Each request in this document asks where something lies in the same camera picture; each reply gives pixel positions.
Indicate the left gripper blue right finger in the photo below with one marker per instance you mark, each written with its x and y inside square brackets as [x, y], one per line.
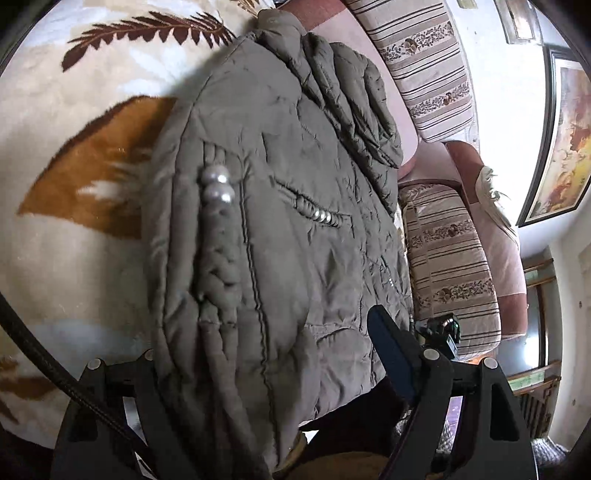
[492, 440]

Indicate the striped floral back cushion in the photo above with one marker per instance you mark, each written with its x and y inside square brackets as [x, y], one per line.
[418, 42]

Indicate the framed wall painting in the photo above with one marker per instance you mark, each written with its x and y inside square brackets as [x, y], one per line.
[562, 175]

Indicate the leaf pattern fleece blanket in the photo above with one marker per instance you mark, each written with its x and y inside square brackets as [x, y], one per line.
[83, 98]

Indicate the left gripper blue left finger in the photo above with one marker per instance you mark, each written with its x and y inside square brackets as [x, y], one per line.
[89, 448]

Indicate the white cloth on armrest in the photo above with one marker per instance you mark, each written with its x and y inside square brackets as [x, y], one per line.
[496, 203]

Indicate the grey puffer hooded jacket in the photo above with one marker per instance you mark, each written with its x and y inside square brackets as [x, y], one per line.
[268, 220]

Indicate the striped floral side cushion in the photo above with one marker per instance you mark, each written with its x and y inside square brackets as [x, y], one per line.
[449, 270]

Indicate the pink sofa backrest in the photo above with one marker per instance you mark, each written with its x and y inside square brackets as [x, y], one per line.
[454, 163]

